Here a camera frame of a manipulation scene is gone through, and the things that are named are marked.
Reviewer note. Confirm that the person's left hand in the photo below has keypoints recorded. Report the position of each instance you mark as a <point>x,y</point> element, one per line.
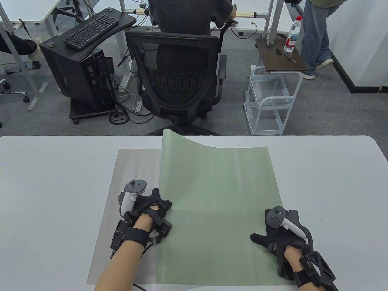
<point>151,203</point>

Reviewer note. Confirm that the person's right hand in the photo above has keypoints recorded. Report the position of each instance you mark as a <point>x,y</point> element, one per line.
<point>282,242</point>

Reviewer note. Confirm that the grey desk mat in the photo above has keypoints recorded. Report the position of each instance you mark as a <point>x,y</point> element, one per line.
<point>133,169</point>

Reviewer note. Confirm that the green desk mat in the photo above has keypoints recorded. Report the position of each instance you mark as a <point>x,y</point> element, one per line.
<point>218,197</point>

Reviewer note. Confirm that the person's left forearm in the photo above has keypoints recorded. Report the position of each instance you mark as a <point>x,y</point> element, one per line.
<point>118,269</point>

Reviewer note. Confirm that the white desk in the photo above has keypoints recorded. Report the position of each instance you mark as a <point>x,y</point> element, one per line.
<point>245,28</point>
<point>27,9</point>

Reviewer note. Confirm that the white and grey controller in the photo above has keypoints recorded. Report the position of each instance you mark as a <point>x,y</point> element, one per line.
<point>275,216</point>
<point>135,186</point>

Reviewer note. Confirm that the black mesh office chair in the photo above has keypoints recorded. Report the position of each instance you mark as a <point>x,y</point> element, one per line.
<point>178,100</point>

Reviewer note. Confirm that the black computer tower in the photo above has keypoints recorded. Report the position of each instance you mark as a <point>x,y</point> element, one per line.
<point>60,75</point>

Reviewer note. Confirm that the grey chair base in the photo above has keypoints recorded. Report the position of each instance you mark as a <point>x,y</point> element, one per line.
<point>15,92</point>

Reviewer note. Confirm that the brown side table top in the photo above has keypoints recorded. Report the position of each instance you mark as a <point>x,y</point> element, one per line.
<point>279,63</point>

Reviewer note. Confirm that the small bunch of keys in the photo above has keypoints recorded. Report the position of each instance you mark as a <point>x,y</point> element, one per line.
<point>291,59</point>

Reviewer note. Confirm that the black keyboard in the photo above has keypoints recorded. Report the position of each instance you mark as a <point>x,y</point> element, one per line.
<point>91,30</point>

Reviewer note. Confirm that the black computer cart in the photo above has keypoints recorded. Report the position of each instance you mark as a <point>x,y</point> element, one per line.
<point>124,18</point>

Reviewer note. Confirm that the grey foot pedal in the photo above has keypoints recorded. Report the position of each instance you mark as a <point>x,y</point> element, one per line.
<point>22,67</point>

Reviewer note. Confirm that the small black object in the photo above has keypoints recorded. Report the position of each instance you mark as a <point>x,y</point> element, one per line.
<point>278,51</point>

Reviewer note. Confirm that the clear water bottle red cap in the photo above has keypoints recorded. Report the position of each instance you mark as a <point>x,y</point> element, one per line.
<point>291,36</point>

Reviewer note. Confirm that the black chair base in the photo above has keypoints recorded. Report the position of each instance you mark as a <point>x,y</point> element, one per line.
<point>69,12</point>

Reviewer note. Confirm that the beige padded bar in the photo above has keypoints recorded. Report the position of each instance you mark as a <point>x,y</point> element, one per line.
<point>242,14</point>

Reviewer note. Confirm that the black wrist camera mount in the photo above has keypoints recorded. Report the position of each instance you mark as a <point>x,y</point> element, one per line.
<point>133,235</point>
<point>316,271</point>

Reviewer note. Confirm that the grey metal frame leg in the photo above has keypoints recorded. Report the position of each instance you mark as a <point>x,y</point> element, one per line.
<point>38,97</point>
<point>271,24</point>

